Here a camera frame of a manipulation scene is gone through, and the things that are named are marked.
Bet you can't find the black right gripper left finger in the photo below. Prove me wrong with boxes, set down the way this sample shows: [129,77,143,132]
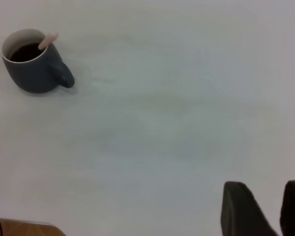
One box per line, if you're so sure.
[220,181,281,236]

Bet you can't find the grey ceramic cup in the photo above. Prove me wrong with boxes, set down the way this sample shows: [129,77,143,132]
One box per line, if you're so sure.
[0,28,76,94]

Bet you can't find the pink handled metal spoon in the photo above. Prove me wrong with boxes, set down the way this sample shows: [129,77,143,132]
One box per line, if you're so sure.
[38,31,59,50]

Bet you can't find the dark coffee liquid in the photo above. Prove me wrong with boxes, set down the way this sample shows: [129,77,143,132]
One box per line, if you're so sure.
[9,43,44,62]

